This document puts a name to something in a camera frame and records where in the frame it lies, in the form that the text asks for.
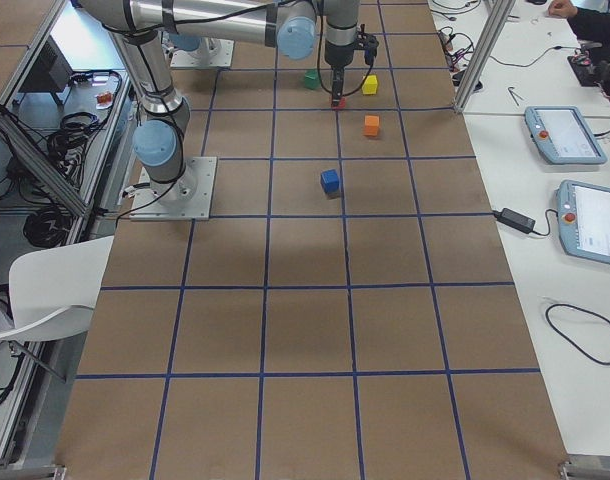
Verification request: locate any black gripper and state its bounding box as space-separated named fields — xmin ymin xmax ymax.
xmin=325 ymin=41 xmax=356 ymax=104

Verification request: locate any green wooden block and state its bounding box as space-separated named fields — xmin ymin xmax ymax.
xmin=302 ymin=69 xmax=320 ymax=90

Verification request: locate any yellow wooden block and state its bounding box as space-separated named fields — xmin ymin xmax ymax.
xmin=361 ymin=74 xmax=379 ymax=96

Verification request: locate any orange wooden block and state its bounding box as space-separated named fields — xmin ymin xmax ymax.
xmin=363 ymin=115 xmax=380 ymax=138

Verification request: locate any blue wooden block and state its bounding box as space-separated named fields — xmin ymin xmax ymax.
xmin=320 ymin=169 xmax=341 ymax=196

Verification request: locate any person's hand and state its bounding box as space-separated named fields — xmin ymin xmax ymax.
xmin=547 ymin=0 xmax=579 ymax=19

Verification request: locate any metal allen key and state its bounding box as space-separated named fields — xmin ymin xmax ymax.
xmin=507 ymin=86 xmax=523 ymax=106

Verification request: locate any black power adapter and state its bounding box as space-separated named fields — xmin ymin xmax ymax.
xmin=493 ymin=208 xmax=535 ymax=234

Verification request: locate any far blue teach pendant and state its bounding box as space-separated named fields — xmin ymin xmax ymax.
xmin=524 ymin=106 xmax=607 ymax=165

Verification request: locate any blue teach pendant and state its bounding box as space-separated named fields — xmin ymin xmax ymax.
xmin=524 ymin=106 xmax=607 ymax=165
xmin=556 ymin=180 xmax=610 ymax=265

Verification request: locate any orange snack packet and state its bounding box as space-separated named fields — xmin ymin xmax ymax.
xmin=95 ymin=92 xmax=113 ymax=109

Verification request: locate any brown grid paper mat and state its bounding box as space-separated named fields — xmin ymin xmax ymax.
xmin=55 ymin=1 xmax=565 ymax=479

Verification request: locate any black electronic device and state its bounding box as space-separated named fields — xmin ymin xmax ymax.
xmin=567 ymin=50 xmax=610 ymax=87

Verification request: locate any near blue teach pendant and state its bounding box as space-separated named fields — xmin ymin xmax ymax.
xmin=556 ymin=180 xmax=610 ymax=265

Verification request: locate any white chair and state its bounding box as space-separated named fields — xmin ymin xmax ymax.
xmin=0 ymin=236 xmax=114 ymax=342

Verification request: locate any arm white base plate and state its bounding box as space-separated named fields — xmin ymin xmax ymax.
xmin=129 ymin=157 xmax=217 ymax=221
xmin=170 ymin=37 xmax=235 ymax=70

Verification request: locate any aluminium frame post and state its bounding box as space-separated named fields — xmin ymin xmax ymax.
xmin=453 ymin=0 xmax=515 ymax=113

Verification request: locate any black coiled cable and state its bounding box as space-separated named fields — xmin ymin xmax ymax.
xmin=22 ymin=203 xmax=76 ymax=249

